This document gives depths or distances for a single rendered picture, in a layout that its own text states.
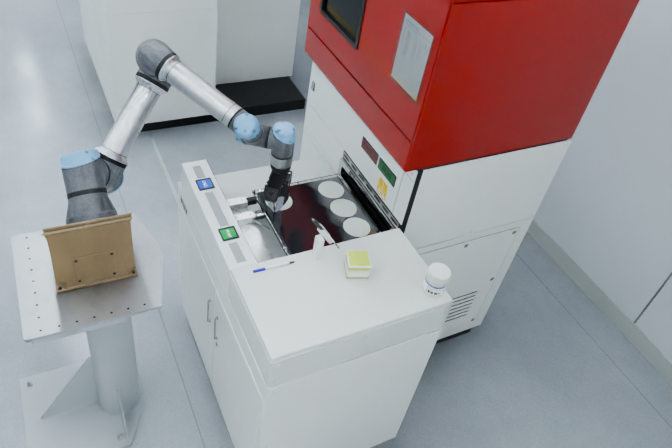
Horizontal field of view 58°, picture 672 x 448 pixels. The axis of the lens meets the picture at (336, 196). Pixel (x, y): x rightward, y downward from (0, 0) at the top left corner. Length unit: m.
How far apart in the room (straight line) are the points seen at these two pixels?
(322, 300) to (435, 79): 0.74
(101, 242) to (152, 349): 1.05
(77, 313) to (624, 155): 2.56
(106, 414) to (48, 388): 0.28
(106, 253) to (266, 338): 0.58
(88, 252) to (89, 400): 0.93
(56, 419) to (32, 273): 0.81
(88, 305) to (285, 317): 0.63
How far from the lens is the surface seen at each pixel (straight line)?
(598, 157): 3.45
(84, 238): 1.97
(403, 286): 1.99
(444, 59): 1.79
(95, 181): 2.00
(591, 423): 3.20
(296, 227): 2.18
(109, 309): 2.05
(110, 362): 2.47
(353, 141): 2.36
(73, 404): 2.79
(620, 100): 3.32
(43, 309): 2.09
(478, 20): 1.79
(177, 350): 2.93
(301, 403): 2.04
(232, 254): 1.99
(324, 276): 1.95
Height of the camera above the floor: 2.42
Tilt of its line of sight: 41 degrees down
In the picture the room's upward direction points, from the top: 11 degrees clockwise
